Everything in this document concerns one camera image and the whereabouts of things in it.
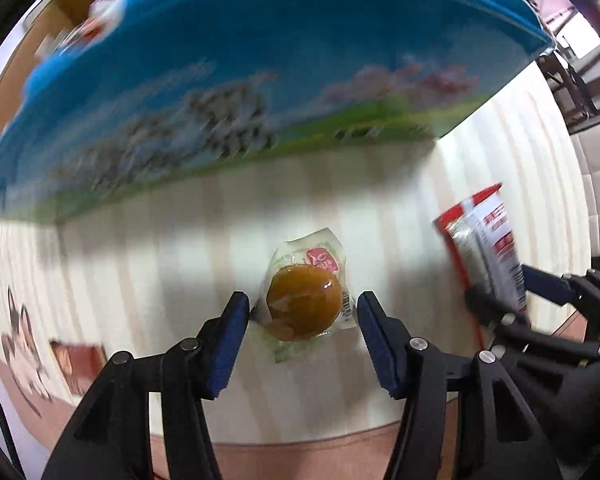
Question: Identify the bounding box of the red white snack packet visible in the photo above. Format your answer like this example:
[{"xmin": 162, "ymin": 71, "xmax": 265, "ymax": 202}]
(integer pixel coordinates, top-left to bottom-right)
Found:
[{"xmin": 434, "ymin": 183, "xmax": 528, "ymax": 348}]

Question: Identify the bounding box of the braised egg clear packet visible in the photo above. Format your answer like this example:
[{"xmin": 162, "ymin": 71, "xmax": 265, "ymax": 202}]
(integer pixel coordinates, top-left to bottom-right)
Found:
[{"xmin": 250, "ymin": 228, "xmax": 356, "ymax": 363}]

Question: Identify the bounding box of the brown red snack packet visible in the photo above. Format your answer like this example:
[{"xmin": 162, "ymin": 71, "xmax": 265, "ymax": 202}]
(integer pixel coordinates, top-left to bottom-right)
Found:
[{"xmin": 50, "ymin": 340, "xmax": 107, "ymax": 396}]

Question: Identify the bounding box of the blue milk cardboard box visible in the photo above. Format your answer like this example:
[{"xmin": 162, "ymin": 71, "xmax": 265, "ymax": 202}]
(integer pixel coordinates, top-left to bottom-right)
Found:
[{"xmin": 0, "ymin": 0, "xmax": 555, "ymax": 222}]

